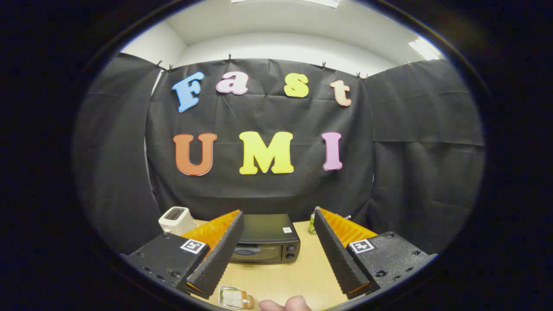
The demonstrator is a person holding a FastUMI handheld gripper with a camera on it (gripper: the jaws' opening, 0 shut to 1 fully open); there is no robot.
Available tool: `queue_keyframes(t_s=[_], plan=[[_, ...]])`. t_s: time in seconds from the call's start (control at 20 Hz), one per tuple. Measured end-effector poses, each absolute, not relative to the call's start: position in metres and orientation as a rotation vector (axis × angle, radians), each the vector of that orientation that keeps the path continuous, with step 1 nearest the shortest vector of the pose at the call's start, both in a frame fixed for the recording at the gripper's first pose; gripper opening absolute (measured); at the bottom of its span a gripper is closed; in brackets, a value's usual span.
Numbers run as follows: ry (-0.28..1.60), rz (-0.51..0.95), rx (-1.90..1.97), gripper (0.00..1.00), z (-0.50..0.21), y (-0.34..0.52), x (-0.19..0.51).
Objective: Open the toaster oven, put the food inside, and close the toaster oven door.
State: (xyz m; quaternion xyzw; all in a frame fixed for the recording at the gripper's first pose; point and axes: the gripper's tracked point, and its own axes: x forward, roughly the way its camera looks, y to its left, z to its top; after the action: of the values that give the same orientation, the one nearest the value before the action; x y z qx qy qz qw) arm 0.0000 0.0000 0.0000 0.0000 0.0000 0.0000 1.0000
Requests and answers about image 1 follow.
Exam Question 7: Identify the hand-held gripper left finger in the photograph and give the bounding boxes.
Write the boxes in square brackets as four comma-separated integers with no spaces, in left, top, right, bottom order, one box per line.
[121,210,245,299]

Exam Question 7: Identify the black toaster oven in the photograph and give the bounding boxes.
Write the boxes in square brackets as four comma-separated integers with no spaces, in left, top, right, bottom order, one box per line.
[229,214,301,265]

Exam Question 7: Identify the ceiling light panel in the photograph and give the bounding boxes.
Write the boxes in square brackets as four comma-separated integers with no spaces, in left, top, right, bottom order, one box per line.
[231,0,342,8]
[408,37,442,61]

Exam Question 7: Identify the clear plastic tray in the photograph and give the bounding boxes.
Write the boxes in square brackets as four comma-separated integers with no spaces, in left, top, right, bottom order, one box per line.
[218,285,256,311]

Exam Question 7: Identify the white pop-up toaster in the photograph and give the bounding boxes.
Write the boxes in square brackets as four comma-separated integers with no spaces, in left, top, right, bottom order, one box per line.
[158,207,199,236]

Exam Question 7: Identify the black backdrop cloth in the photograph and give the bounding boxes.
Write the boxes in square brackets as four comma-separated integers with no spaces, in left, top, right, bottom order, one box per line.
[73,53,485,255]

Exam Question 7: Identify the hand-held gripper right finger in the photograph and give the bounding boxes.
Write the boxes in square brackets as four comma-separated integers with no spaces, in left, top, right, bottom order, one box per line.
[313,206,437,299]

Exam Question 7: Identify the lettuce sandwich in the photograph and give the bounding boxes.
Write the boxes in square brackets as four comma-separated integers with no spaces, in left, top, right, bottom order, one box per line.
[222,289,255,309]

